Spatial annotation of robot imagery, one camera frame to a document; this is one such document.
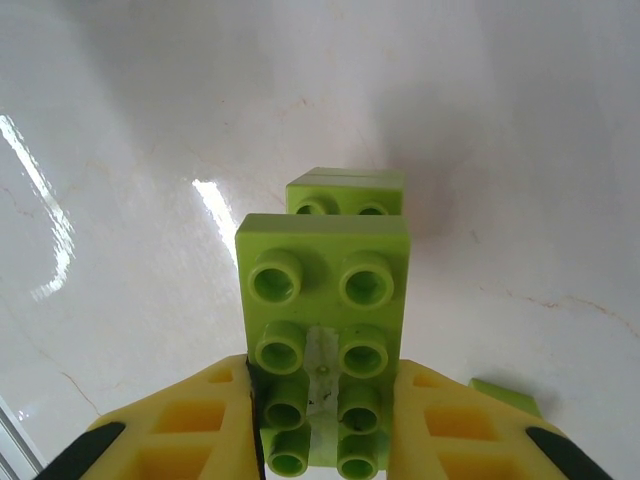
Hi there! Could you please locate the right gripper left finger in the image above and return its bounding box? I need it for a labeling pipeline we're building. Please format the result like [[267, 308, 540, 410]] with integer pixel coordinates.
[[42, 352, 262, 480]]

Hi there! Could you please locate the small green lego brick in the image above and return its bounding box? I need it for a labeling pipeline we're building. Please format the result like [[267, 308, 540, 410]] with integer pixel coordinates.
[[468, 378, 548, 422], [285, 168, 407, 218]]

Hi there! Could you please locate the long green lego brick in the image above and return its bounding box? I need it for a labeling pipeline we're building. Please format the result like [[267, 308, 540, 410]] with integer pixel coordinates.
[[234, 212, 414, 479]]

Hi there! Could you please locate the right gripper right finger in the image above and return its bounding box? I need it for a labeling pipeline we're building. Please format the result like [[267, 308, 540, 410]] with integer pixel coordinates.
[[387, 358, 609, 480]]

